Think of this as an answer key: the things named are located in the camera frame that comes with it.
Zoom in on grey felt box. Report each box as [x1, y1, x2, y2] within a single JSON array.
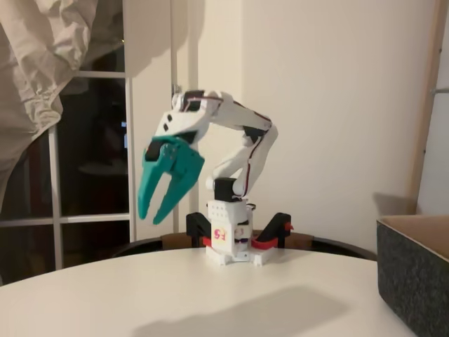
[[375, 214, 449, 337]]

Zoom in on black clamp with red pad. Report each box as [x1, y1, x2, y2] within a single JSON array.
[[185, 212, 215, 249]]

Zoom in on black clamp with red lever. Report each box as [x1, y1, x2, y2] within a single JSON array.
[[251, 212, 295, 251]]

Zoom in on white glazed door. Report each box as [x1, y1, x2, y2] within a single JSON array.
[[0, 0, 199, 286]]

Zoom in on dark brown chair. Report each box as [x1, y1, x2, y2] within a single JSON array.
[[112, 230, 379, 263]]

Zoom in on beige crumpled curtain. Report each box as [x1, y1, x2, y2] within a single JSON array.
[[0, 0, 124, 215]]

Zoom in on wooden framed frosted panel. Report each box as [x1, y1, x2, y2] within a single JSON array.
[[405, 0, 449, 217]]

